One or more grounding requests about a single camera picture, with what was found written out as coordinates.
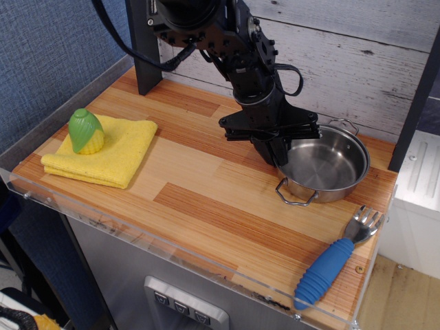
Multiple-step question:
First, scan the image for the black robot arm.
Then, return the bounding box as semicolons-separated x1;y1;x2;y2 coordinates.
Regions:
146;1;320;166

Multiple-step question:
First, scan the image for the folded yellow cloth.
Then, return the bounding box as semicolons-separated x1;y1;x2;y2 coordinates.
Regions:
41;115;157;189

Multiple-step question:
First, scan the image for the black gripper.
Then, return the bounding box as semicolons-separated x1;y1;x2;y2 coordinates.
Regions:
219;87;320;166

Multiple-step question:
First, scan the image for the black left upright post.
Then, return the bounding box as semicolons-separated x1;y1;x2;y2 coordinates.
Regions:
125;0;162;96

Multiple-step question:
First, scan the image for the silver button control panel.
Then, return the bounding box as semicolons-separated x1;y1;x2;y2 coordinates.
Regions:
144;276;230;329

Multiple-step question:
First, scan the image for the white box at right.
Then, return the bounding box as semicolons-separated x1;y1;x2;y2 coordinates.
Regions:
379;131;439;278

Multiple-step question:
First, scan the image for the silver steel pot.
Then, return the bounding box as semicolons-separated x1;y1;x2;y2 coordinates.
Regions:
275;119;371;206

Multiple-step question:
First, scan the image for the black right upright post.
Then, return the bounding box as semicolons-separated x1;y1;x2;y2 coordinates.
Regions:
388;34;439;172

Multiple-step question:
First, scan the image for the clear acrylic front guard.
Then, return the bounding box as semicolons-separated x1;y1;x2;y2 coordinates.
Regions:
1;162;397;316

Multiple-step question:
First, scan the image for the black upright post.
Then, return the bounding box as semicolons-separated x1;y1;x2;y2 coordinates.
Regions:
388;34;439;172
125;0;162;96

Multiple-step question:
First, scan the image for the yellow object bottom left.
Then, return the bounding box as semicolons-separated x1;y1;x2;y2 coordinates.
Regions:
34;314;62;330

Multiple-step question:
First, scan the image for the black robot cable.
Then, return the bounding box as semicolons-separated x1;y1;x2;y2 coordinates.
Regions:
91;0;305;97

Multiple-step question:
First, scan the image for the toy corn cob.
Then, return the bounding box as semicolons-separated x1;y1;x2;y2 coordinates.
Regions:
68;108;104;153

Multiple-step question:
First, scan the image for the blue handled fork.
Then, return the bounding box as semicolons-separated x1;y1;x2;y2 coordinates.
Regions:
294;206;385;310

